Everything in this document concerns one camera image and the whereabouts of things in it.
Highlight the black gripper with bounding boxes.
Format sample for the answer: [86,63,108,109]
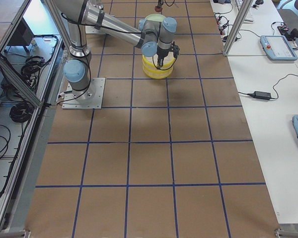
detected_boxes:
[155,0,171,69]

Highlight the yellow steamer layer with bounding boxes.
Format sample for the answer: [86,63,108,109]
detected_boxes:
[142,53,175,70]
[142,65,173,79]

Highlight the brown bun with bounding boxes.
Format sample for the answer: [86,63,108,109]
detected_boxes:
[154,5,162,12]

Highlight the light green plate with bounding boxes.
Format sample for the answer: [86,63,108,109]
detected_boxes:
[145,13,165,22]

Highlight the black power adapter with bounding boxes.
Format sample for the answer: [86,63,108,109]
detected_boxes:
[247,91,272,100]

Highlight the far teach pendant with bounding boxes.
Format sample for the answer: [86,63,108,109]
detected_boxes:
[260,35,298,61]

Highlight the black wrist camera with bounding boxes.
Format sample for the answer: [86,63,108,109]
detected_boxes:
[170,41,180,59]

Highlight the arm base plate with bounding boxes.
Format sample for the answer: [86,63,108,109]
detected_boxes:
[62,78,106,110]
[85,26,106,35]

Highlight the aluminium frame post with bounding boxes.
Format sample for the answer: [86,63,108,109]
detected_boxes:
[223,0,253,56]

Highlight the aluminium side rail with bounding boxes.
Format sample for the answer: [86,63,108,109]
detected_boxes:
[0,53,43,108]

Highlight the coiled black cables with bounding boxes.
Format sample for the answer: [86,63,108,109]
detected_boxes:
[9,101,33,122]

